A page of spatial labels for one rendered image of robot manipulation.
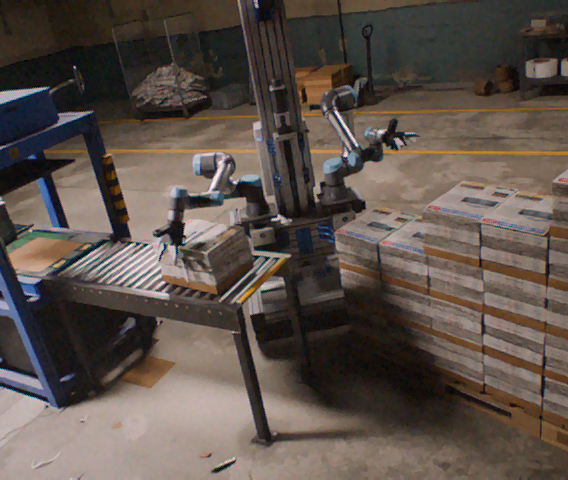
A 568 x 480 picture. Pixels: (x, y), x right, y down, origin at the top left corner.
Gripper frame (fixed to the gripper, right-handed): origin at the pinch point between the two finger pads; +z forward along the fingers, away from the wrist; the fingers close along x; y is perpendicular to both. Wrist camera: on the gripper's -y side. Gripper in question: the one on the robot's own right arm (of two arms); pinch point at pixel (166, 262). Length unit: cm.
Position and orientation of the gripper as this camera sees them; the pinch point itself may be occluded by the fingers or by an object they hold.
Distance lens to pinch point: 281.6
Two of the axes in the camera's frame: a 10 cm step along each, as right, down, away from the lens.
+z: -1.4, 9.9, 0.1
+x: -8.1, -1.2, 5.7
